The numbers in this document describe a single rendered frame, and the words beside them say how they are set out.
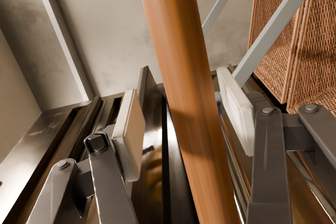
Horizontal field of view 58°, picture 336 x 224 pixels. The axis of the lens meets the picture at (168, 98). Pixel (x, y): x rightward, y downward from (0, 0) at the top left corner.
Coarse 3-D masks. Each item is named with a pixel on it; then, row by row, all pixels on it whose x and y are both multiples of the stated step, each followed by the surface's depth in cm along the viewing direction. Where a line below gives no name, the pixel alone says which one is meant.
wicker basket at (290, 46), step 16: (256, 0) 156; (272, 0) 156; (304, 0) 104; (256, 16) 159; (256, 32) 162; (288, 32) 163; (272, 48) 166; (288, 48) 157; (272, 64) 151; (288, 64) 113; (320, 64) 114; (272, 80) 137; (288, 80) 115
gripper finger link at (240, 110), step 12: (228, 72) 20; (228, 84) 18; (228, 96) 18; (240, 96) 16; (228, 108) 20; (240, 108) 15; (252, 108) 15; (240, 120) 16; (252, 120) 15; (240, 132) 16; (252, 132) 16; (252, 144) 16
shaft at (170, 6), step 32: (160, 0) 16; (192, 0) 16; (160, 32) 16; (192, 32) 17; (160, 64) 18; (192, 64) 17; (192, 96) 18; (192, 128) 19; (192, 160) 20; (224, 160) 20; (192, 192) 22; (224, 192) 21
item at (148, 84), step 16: (144, 80) 147; (144, 96) 130; (160, 96) 172; (144, 112) 119; (160, 112) 153; (160, 128) 138; (144, 144) 102; (160, 144) 126; (144, 160) 95; (160, 160) 116; (144, 176) 89; (160, 176) 107; (128, 192) 75; (144, 192) 84; (160, 192) 99; (144, 208) 79; (160, 208) 93
